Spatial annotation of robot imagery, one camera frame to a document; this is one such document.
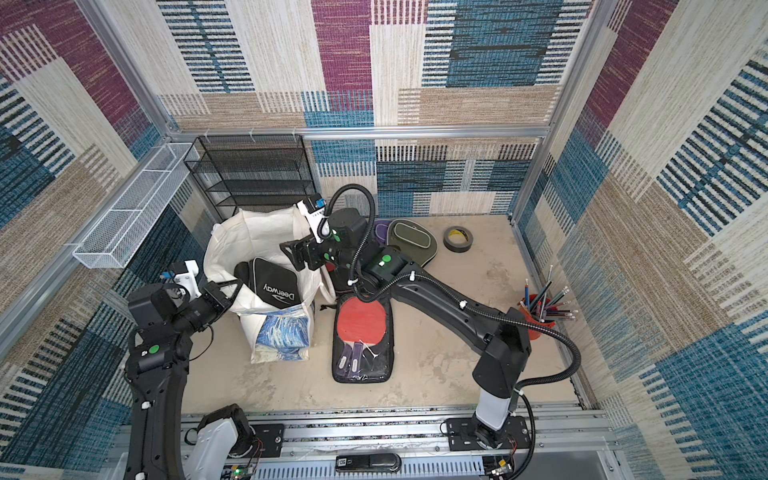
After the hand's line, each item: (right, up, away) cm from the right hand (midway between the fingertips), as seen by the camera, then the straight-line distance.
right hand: (303, 241), depth 70 cm
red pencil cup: (+61, -19, +13) cm, 65 cm away
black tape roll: (+46, +2, +43) cm, 63 cm away
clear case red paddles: (+13, -29, +16) cm, 36 cm away
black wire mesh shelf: (-28, +26, +38) cm, 54 cm away
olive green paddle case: (+29, +1, +37) cm, 47 cm away
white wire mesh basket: (-45, 0, +1) cm, 45 cm away
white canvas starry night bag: (-9, -23, +6) cm, 26 cm away
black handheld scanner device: (+16, -49, -4) cm, 51 cm away
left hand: (-15, -10, +3) cm, 18 cm away
